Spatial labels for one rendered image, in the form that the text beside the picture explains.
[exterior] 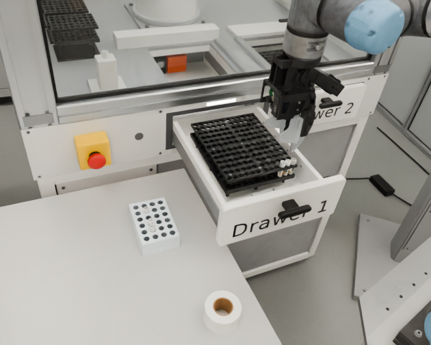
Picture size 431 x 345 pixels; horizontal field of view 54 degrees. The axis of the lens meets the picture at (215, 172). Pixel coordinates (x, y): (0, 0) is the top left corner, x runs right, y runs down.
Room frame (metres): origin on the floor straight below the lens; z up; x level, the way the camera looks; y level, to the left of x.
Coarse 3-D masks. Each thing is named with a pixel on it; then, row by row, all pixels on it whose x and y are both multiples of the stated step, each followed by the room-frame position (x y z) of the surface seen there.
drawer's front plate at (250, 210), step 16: (336, 176) 0.69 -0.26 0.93; (272, 192) 0.61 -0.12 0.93; (288, 192) 0.62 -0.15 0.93; (304, 192) 0.63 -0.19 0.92; (320, 192) 0.65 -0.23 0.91; (336, 192) 0.68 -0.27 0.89; (224, 208) 0.55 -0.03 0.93; (240, 208) 0.56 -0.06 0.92; (256, 208) 0.58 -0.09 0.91; (272, 208) 0.60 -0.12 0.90; (320, 208) 0.66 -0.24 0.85; (224, 224) 0.55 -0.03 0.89; (256, 224) 0.59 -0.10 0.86; (272, 224) 0.61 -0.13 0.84; (288, 224) 0.63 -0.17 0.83; (224, 240) 0.55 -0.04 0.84; (240, 240) 0.57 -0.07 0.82
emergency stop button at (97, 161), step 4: (92, 156) 0.70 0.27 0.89; (96, 156) 0.70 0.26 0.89; (100, 156) 0.70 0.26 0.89; (104, 156) 0.71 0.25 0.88; (88, 160) 0.69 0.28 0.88; (92, 160) 0.69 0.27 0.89; (96, 160) 0.69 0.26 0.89; (100, 160) 0.70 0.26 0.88; (104, 160) 0.70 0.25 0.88; (88, 164) 0.69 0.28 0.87; (92, 164) 0.69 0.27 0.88; (96, 164) 0.69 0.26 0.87; (100, 164) 0.70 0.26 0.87; (104, 164) 0.70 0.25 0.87; (92, 168) 0.69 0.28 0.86; (96, 168) 0.69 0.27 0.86
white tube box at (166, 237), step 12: (132, 204) 0.66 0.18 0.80; (144, 204) 0.66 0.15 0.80; (156, 204) 0.67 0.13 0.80; (132, 216) 0.62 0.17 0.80; (144, 216) 0.63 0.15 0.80; (156, 216) 0.64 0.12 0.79; (168, 216) 0.63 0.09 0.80; (144, 228) 0.59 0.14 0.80; (156, 228) 0.60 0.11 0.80; (168, 228) 0.61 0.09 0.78; (144, 240) 0.57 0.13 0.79; (156, 240) 0.56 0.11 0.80; (168, 240) 0.57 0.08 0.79; (144, 252) 0.55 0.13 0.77; (156, 252) 0.56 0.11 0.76
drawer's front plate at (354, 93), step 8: (344, 88) 1.08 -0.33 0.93; (352, 88) 1.09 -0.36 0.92; (360, 88) 1.10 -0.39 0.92; (320, 96) 1.04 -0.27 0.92; (328, 96) 1.05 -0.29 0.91; (344, 96) 1.08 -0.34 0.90; (352, 96) 1.09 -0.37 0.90; (360, 96) 1.11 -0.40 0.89; (344, 104) 1.08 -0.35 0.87; (360, 104) 1.11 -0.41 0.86; (320, 112) 1.05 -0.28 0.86; (336, 112) 1.07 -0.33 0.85; (344, 112) 1.09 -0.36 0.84; (352, 112) 1.10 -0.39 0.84; (320, 120) 1.05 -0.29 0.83; (328, 120) 1.07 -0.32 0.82
